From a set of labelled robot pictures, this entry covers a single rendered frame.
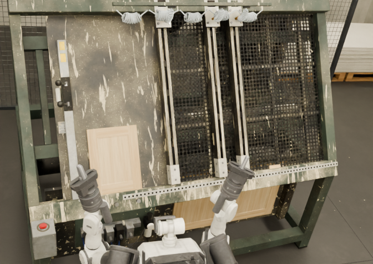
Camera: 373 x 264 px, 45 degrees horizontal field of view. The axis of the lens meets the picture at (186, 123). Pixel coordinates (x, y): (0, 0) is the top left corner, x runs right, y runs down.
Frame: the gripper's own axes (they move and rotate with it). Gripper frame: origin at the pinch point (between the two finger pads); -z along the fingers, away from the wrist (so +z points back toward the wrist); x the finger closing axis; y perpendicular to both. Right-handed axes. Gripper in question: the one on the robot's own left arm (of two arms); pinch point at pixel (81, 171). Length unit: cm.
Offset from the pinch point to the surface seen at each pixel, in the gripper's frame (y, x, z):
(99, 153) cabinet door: -69, 47, 48
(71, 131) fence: -78, 39, 30
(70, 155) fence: -75, 32, 42
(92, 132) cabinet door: -74, 50, 36
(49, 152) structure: -87, 25, 39
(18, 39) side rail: -104, 39, -24
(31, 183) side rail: -80, 6, 47
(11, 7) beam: -106, 43, -42
